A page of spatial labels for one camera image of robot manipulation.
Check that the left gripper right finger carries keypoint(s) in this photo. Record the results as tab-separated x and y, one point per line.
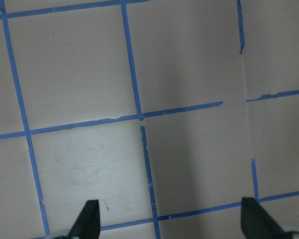
256	223

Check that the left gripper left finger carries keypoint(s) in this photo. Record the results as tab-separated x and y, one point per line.
86	226

